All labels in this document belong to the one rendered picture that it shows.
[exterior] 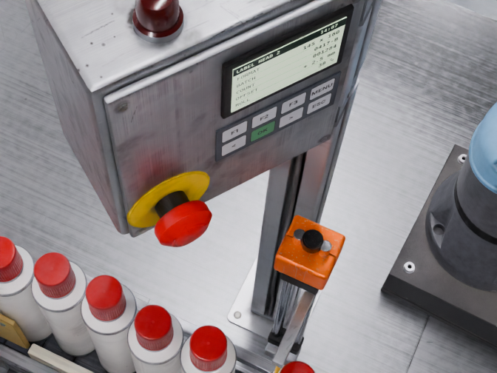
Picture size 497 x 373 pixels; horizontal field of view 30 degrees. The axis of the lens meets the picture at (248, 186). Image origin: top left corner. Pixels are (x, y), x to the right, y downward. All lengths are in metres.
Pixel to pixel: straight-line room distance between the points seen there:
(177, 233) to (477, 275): 0.54
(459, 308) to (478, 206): 0.15
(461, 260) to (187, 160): 0.54
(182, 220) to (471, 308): 0.55
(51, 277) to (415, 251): 0.44
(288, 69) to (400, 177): 0.67
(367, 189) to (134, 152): 0.67
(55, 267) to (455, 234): 0.44
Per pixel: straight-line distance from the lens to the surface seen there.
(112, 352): 0.93
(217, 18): 0.49
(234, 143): 0.58
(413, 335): 1.11
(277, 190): 0.78
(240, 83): 0.51
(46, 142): 1.20
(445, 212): 1.05
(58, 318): 0.91
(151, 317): 0.83
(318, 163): 0.71
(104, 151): 0.52
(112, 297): 0.83
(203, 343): 0.82
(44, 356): 1.01
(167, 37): 0.48
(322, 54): 0.54
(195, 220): 0.58
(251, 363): 0.94
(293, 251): 0.73
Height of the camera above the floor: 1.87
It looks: 64 degrees down
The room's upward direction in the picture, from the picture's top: 5 degrees clockwise
